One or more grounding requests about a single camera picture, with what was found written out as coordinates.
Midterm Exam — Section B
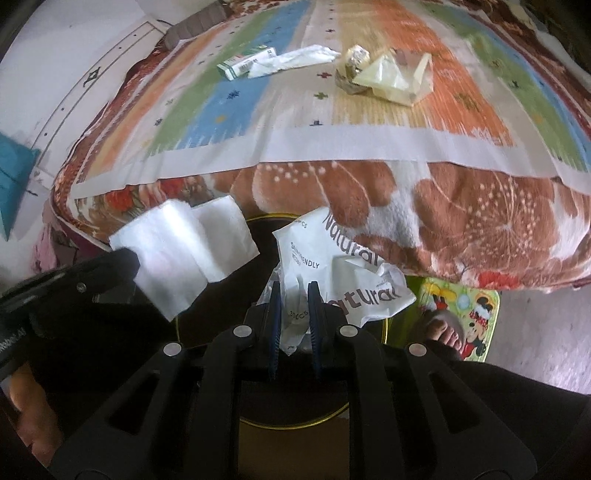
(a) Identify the green cartoon floor mat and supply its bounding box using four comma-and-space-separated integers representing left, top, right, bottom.
406, 276, 504, 363

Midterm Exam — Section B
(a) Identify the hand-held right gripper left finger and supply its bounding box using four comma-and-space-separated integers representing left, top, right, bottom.
51, 281, 283, 480

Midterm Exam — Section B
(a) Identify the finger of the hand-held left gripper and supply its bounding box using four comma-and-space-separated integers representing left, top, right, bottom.
69, 248, 141, 304

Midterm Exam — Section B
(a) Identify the person's foot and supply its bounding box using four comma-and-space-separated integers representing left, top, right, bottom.
422, 309, 467, 361

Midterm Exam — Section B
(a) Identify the person's left forearm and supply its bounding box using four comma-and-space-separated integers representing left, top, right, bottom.
7, 364, 65, 467

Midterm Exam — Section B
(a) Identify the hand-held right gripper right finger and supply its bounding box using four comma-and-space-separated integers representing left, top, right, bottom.
307, 281, 539, 480

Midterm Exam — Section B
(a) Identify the small green white box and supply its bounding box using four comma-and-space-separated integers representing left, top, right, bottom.
217, 45, 278, 81

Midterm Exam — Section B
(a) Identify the white tissue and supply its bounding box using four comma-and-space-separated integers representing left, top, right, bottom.
108, 195, 260, 322

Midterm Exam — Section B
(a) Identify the white printed plastic bag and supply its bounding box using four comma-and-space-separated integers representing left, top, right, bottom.
256, 206, 416, 356

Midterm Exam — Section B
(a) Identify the floral fleece blanket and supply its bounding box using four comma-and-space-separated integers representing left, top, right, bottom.
51, 0, 591, 294

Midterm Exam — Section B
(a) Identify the white crumpled wrapper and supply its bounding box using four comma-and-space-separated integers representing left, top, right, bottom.
248, 45, 341, 79

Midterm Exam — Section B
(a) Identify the teal pillow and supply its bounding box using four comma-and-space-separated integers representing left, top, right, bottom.
0, 131, 41, 241

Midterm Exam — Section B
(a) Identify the brown crumpled wrapper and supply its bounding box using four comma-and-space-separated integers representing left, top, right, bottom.
335, 45, 372, 95

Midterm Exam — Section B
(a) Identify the yellowish plastic bag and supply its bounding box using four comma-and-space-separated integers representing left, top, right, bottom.
353, 52, 434, 108

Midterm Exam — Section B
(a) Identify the round gold-rimmed tin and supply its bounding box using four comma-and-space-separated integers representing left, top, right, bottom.
174, 211, 389, 429

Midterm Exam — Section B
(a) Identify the striped colourful mat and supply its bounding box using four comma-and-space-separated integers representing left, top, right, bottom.
74, 0, 591, 199

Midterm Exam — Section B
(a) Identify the white bed headboard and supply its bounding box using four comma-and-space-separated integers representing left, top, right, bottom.
28, 21, 174, 185

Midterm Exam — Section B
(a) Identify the grey brown striped pillow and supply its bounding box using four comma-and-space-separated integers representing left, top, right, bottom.
165, 16, 218, 49

